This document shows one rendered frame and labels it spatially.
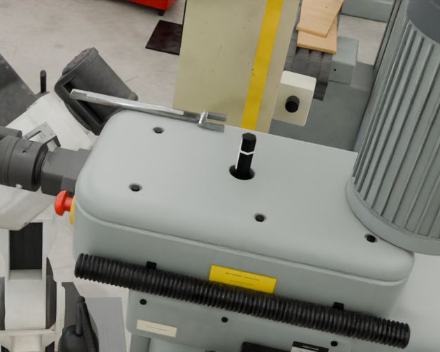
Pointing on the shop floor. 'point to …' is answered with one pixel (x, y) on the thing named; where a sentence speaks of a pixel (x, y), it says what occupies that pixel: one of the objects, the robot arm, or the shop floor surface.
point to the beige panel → (234, 59)
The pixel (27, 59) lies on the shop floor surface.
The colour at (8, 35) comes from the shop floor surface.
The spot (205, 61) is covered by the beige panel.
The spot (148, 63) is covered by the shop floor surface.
